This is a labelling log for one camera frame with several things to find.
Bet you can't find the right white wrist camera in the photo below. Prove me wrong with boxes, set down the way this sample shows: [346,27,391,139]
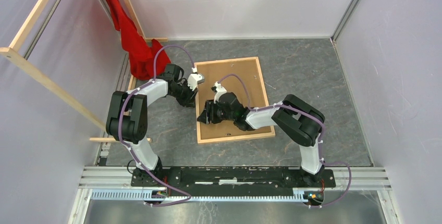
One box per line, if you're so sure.
[211,82,227,103]

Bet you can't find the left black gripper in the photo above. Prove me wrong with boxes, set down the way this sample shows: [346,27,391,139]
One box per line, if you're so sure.
[169,81,199,108]

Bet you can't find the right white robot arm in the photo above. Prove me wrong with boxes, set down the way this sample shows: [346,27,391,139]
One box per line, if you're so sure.
[197,92,325,186]

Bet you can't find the brown hardboard backing board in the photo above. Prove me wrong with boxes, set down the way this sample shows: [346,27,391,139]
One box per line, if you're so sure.
[197,59,272,141]

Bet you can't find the red cloth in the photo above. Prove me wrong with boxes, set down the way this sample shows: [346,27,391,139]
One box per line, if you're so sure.
[106,0,171,80]

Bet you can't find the light wooden picture frame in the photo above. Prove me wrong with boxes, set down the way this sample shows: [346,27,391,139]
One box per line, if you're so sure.
[193,56,276,145]

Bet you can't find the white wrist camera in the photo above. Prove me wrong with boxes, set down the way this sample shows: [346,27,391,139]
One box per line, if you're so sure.
[187,72,205,91]
[211,82,227,103]

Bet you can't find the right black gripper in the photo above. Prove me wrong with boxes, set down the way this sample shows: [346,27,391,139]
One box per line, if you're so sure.
[197,99,235,125]

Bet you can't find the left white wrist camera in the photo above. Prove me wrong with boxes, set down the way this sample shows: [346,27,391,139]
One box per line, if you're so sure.
[187,72,205,91]

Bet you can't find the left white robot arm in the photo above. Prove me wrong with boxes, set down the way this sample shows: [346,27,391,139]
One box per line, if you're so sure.
[105,64,204,186]

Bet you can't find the white slotted cable duct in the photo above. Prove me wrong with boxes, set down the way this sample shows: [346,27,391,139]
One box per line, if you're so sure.
[91,189,308,203]

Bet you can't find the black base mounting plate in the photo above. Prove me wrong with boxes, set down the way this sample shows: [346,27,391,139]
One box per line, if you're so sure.
[131,166,336,196]

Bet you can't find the large wooden rack frame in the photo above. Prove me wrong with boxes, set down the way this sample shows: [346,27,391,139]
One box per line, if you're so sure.
[0,0,169,144]

